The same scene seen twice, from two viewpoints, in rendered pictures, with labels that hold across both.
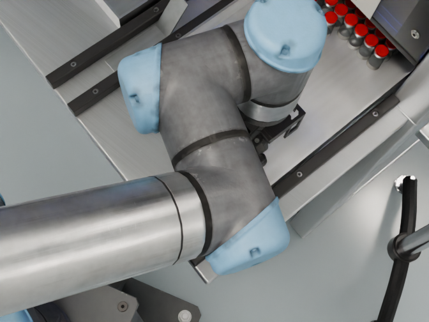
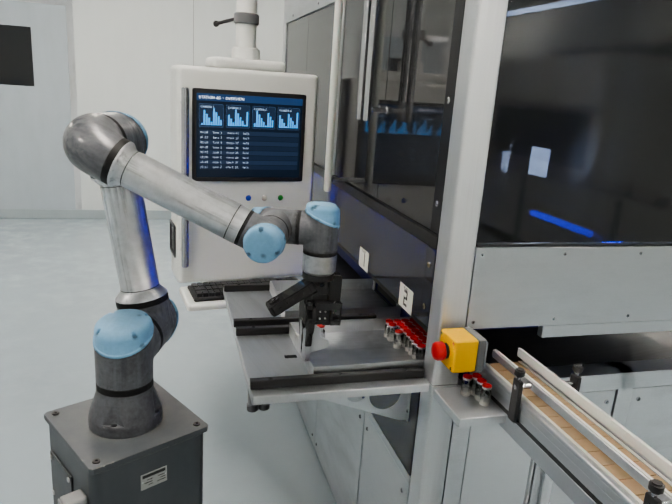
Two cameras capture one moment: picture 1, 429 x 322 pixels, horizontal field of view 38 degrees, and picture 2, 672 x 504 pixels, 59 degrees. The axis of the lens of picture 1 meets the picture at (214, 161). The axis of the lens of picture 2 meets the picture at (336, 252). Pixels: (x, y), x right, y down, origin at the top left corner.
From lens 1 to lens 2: 1.08 m
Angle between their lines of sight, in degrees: 59
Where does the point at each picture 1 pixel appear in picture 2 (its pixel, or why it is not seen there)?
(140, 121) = not seen: hidden behind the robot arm
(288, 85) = (317, 234)
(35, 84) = (235, 491)
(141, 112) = not seen: hidden behind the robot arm
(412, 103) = (428, 366)
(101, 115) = (250, 339)
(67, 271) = (191, 189)
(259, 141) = (310, 302)
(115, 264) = (207, 200)
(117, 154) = (245, 350)
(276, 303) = not seen: outside the picture
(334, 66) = (394, 357)
